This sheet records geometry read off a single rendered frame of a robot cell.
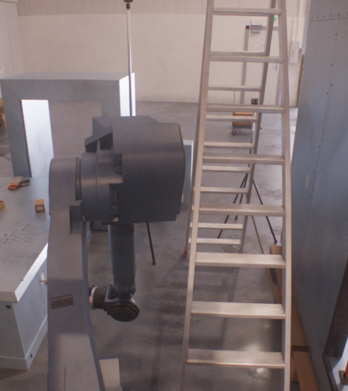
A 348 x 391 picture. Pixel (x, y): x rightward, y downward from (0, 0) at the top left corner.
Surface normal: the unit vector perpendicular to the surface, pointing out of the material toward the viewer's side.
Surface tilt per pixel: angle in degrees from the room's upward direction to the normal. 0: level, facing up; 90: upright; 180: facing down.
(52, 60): 90
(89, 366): 34
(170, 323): 0
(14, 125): 90
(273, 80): 90
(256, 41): 90
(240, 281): 0
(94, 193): 79
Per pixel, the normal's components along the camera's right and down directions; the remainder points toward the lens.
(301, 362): 0.01, -0.91
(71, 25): -0.11, 0.40
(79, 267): 0.12, -0.30
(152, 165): 0.15, 0.28
